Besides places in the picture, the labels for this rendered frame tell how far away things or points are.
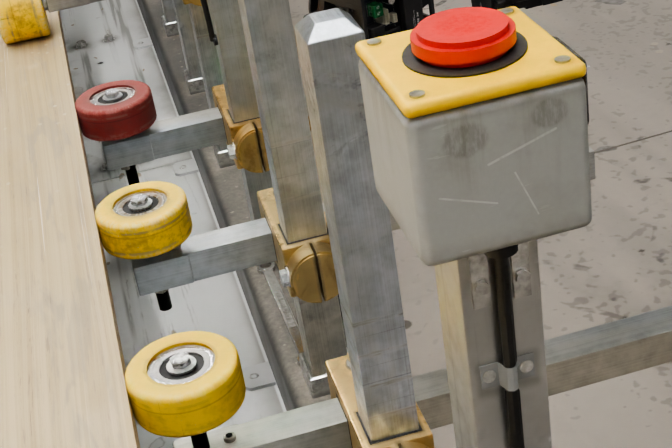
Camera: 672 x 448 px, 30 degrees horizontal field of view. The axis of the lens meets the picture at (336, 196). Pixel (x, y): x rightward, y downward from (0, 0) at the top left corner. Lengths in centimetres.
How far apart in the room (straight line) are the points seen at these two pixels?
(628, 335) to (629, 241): 168
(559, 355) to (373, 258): 22
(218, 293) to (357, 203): 72
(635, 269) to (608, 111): 72
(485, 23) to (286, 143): 57
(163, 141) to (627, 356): 58
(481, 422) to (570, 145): 14
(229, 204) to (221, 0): 34
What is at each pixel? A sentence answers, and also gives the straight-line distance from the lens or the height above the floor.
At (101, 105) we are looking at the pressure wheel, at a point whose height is 91.
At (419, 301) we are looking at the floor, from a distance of 252.
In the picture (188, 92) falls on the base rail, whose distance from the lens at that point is 182.
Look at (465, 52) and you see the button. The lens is 46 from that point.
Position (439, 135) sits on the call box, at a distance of 45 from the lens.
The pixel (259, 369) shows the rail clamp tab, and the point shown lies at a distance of 134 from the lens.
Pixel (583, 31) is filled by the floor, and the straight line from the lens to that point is 367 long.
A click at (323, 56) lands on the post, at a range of 73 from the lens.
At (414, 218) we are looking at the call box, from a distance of 47.
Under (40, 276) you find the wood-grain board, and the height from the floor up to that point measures 90.
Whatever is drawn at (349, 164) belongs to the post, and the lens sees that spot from 77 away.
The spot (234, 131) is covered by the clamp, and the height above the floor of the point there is 87.
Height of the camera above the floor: 141
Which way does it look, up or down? 29 degrees down
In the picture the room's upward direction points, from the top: 9 degrees counter-clockwise
